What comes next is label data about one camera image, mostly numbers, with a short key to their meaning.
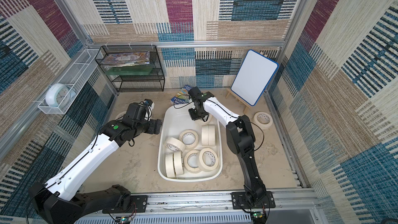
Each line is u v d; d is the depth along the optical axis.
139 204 0.73
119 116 1.02
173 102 1.09
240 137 0.54
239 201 0.73
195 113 0.83
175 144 0.81
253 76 0.87
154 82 1.19
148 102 0.67
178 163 0.76
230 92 1.09
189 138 0.96
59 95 0.65
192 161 0.85
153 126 0.69
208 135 0.85
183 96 1.15
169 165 0.75
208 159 0.86
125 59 0.84
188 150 0.88
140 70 0.98
